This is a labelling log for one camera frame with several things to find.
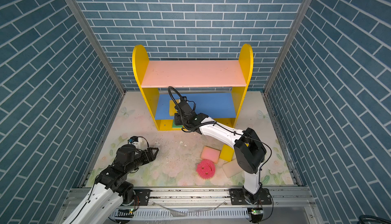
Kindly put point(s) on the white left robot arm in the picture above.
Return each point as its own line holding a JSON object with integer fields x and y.
{"x": 111, "y": 188}

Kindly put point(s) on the green sponge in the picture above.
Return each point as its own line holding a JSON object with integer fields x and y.
{"x": 177, "y": 126}

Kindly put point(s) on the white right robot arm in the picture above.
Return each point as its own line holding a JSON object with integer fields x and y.
{"x": 250, "y": 152}

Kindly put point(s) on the textured yellow sponge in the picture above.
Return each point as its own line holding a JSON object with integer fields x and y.
{"x": 172, "y": 108}

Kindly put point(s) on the white perforated cable tray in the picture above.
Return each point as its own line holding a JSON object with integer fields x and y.
{"x": 165, "y": 214}

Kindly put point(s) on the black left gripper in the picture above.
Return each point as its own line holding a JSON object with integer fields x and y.
{"x": 152, "y": 157}

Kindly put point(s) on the small yellow sponge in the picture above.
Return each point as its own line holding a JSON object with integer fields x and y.
{"x": 227, "y": 153}

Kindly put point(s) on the pink round scrubber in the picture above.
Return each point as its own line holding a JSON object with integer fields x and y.
{"x": 206, "y": 169}

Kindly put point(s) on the pink rectangular sponge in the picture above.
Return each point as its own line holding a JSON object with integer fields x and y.
{"x": 210, "y": 154}

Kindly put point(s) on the yellow pink blue wooden shelf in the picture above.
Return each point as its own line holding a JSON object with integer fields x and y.
{"x": 218, "y": 87}

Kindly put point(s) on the aluminium left corner post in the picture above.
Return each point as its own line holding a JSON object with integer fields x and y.
{"x": 86, "y": 28}

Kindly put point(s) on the aluminium corner post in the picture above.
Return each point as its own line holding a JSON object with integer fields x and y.
{"x": 287, "y": 44}
{"x": 86, "y": 28}

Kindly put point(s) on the beige sponge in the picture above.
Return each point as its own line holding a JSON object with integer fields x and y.
{"x": 232, "y": 168}

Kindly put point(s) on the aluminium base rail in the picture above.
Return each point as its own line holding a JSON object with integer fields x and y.
{"x": 198, "y": 198}

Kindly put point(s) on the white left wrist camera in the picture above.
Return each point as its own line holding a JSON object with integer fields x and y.
{"x": 138, "y": 142}

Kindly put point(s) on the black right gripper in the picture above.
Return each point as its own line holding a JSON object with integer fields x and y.
{"x": 177, "y": 121}

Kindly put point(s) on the aluminium right corner post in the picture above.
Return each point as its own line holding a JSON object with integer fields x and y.
{"x": 287, "y": 44}

